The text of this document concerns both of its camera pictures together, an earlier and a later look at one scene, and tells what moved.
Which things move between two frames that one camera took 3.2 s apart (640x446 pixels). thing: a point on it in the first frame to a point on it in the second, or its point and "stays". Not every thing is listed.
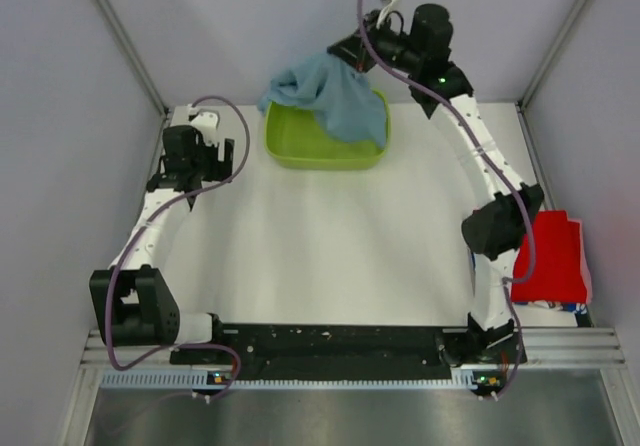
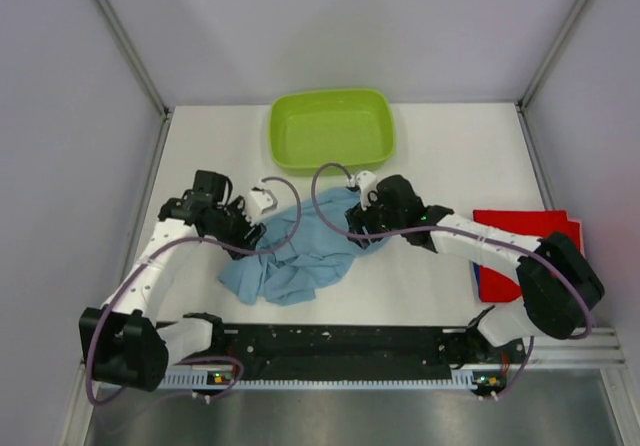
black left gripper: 219,169 to 251,239
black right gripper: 354,51 to 358,218
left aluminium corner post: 119,29 stays
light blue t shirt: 343,99 to 301,258
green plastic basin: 296,137 stays
